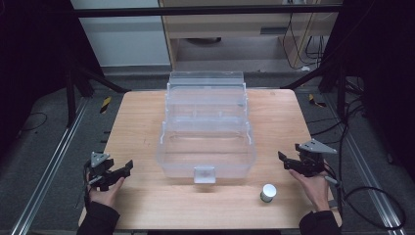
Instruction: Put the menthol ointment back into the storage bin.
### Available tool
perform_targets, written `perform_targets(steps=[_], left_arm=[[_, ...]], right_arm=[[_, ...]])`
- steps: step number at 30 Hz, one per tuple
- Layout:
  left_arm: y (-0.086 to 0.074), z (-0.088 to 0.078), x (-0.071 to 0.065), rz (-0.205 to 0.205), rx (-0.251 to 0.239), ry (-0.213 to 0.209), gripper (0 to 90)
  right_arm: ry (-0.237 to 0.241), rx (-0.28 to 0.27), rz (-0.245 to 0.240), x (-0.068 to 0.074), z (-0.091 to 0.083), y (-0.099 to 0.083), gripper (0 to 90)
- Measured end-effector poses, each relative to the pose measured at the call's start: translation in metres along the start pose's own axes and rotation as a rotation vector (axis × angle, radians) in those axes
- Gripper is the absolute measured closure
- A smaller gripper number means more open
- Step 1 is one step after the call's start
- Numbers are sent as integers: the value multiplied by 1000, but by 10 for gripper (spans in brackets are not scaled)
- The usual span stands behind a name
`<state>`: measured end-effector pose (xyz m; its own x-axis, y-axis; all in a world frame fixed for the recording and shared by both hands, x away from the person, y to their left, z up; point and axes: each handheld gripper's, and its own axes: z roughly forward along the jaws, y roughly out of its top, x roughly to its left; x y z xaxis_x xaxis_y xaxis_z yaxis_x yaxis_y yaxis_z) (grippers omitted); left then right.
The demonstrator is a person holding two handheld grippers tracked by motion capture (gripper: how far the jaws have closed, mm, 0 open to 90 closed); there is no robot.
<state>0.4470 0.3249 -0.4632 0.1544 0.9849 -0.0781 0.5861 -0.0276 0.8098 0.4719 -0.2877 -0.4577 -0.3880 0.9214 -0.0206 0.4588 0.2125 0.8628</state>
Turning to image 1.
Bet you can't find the wooden desk with drawer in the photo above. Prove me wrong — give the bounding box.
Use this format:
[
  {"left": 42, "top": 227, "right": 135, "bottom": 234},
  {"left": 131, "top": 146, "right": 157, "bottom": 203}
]
[{"left": 158, "top": 0, "right": 344, "bottom": 71}]

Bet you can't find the clear plastic storage box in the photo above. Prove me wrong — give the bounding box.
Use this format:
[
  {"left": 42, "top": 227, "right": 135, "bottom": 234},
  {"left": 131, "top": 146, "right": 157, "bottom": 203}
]
[{"left": 156, "top": 70, "right": 257, "bottom": 185}]

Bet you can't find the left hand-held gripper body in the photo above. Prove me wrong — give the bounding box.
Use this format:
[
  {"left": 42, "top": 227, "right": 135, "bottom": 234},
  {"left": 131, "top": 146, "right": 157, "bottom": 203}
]
[{"left": 84, "top": 151, "right": 119, "bottom": 192}]

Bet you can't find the black horizontal bar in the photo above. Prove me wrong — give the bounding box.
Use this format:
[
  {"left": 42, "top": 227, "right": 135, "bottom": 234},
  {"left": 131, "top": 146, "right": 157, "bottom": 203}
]
[{"left": 73, "top": 4, "right": 343, "bottom": 19}]

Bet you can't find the person's right hand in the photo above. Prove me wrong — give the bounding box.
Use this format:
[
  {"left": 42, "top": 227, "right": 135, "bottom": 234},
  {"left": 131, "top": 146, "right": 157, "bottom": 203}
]
[{"left": 288, "top": 159, "right": 331, "bottom": 212}]

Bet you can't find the yellow-black striped tape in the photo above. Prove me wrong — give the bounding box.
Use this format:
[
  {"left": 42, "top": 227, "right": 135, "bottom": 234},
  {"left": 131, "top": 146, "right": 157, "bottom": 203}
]
[
  {"left": 99, "top": 95, "right": 113, "bottom": 115},
  {"left": 308, "top": 93, "right": 327, "bottom": 109}
]

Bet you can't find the bundle of hanging cables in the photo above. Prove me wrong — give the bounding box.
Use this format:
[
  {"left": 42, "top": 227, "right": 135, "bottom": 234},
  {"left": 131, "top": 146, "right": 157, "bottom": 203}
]
[{"left": 281, "top": 13, "right": 330, "bottom": 71}]

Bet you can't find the black metal stand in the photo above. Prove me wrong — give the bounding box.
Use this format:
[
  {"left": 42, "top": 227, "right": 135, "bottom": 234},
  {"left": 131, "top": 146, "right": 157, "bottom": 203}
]
[
  {"left": 280, "top": 55, "right": 348, "bottom": 122},
  {"left": 64, "top": 62, "right": 131, "bottom": 129}
]

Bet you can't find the person's left hand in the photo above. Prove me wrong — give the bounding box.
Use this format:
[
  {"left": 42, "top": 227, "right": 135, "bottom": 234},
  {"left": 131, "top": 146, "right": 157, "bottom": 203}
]
[{"left": 85, "top": 173, "right": 126, "bottom": 209}]

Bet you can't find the small white-capped jar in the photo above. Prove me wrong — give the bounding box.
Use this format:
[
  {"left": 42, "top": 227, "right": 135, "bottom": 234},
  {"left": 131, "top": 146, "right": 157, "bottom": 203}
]
[{"left": 259, "top": 183, "right": 278, "bottom": 204}]

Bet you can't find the white cabinet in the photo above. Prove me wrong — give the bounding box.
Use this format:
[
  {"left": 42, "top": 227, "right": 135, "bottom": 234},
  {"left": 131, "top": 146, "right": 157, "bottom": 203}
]
[{"left": 69, "top": 0, "right": 172, "bottom": 69}]

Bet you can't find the black cable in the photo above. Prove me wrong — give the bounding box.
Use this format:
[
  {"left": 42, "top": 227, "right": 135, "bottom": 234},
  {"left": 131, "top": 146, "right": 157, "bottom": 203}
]
[{"left": 322, "top": 97, "right": 407, "bottom": 231}]

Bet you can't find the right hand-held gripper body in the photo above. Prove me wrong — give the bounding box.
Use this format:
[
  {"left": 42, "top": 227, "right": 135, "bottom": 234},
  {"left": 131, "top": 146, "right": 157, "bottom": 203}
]
[{"left": 288, "top": 138, "right": 339, "bottom": 178}]

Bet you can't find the aluminium floor rail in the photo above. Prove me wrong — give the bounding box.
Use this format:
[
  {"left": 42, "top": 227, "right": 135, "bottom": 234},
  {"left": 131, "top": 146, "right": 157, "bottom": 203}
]
[
  {"left": 9, "top": 97, "right": 90, "bottom": 235},
  {"left": 324, "top": 94, "right": 405, "bottom": 235}
]

